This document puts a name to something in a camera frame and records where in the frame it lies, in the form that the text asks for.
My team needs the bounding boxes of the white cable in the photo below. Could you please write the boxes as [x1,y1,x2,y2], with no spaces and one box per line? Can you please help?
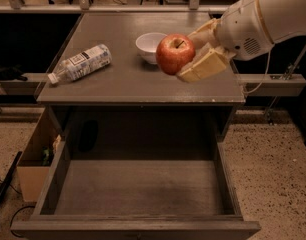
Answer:
[242,48,272,96]

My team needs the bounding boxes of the clear plastic water bottle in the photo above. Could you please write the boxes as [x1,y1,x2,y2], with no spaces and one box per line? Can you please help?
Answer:
[48,44,112,85]

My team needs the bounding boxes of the black floor cable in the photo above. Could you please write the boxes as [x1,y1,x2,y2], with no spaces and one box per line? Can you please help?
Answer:
[0,168,37,238]

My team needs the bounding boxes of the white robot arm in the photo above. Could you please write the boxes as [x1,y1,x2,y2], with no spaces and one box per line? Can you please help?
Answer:
[176,0,306,83]

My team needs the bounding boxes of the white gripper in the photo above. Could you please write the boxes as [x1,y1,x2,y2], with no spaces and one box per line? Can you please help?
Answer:
[176,0,274,83]

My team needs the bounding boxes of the brown cardboard box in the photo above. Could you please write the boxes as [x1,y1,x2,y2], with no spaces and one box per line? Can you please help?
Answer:
[17,110,61,202]

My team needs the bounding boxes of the open grey wooden drawer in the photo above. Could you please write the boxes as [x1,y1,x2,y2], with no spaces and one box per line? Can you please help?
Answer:
[11,143,260,240]

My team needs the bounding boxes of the red apple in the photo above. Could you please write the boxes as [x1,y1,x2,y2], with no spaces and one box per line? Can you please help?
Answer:
[156,34,195,75]

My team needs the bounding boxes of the white ceramic bowl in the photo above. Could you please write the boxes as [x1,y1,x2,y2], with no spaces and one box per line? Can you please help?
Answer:
[135,32,166,65]

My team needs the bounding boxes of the metal railing frame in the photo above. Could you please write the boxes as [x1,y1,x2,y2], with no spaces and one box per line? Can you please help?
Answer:
[0,0,306,98]

